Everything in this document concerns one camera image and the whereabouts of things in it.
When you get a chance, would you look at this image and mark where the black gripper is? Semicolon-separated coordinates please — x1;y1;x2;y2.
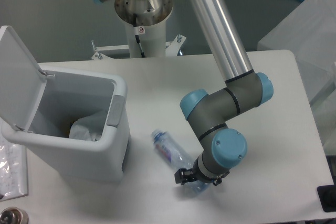
174;165;230;186

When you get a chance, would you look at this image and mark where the clear plastic water bottle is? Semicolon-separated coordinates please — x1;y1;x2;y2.
151;129;210;194

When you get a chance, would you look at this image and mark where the white plastic wrapper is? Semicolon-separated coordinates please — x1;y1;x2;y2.
31;110;110;142

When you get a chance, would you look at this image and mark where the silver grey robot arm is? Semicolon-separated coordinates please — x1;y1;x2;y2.
93;0;274;185

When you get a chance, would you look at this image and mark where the white open trash can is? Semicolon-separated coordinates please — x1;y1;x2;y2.
1;26;130;182

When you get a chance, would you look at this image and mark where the black device at edge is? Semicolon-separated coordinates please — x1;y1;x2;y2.
317;185;335;212

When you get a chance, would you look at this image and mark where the clear plastic document sleeve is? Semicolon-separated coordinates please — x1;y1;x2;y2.
1;133;28;201

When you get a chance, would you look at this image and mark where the round metal connector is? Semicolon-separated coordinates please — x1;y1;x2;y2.
1;207;29;224

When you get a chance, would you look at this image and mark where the white pedestal base frame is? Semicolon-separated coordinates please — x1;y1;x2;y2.
91;34;187;60

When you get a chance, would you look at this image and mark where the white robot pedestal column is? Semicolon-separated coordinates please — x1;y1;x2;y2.
124;21;166;58

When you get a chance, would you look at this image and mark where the black cable on pedestal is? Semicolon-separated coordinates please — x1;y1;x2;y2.
132;13;146;58

